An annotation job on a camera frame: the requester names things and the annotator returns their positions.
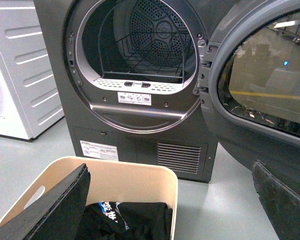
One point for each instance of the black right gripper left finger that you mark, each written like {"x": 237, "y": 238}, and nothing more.
{"x": 55, "y": 215}

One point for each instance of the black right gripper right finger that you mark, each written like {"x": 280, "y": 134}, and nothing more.
{"x": 278, "y": 190}

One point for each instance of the beige plastic laundry hamper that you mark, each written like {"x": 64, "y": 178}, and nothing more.
{"x": 111, "y": 181}

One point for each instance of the black printed t-shirt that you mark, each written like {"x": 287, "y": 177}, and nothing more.
{"x": 109, "y": 220}

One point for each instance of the white washing machine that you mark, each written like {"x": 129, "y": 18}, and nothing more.
{"x": 29, "y": 99}

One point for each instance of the grey round dryer door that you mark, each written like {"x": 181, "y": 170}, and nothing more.
{"x": 250, "y": 90}

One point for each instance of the dark grey tumble dryer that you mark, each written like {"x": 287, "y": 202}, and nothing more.
{"x": 127, "y": 75}

